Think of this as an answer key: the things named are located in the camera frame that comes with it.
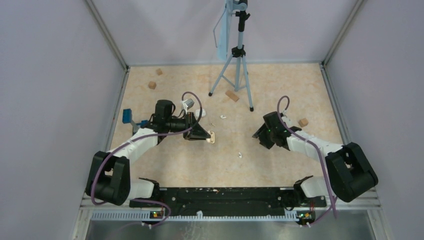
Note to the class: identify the wooden cube block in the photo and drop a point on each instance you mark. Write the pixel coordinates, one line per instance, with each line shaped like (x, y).
(303, 122)

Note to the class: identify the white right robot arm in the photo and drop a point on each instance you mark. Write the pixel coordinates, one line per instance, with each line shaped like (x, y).
(349, 172)

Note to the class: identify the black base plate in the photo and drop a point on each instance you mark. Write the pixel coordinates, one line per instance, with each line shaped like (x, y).
(230, 201)

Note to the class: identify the aluminium frame rail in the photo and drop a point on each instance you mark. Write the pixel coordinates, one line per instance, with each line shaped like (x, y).
(110, 212)

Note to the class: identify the far small wooden cube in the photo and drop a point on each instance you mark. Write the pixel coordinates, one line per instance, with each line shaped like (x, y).
(159, 72)

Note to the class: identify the small wooden cube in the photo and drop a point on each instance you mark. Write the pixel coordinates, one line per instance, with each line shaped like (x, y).
(159, 72)
(152, 85)

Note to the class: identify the flat wooden block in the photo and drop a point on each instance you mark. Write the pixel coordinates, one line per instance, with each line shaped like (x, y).
(232, 95)

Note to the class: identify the light blue tripod stand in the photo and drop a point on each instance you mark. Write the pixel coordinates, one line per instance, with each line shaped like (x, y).
(237, 9)

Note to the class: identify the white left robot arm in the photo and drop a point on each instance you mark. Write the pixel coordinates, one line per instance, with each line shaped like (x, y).
(109, 177)

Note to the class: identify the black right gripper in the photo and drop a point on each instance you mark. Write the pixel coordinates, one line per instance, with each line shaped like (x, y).
(264, 141)

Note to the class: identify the beige charging case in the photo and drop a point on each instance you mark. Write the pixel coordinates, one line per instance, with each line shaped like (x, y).
(212, 137)

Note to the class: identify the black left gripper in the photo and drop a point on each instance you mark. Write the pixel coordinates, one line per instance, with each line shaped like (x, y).
(197, 133)

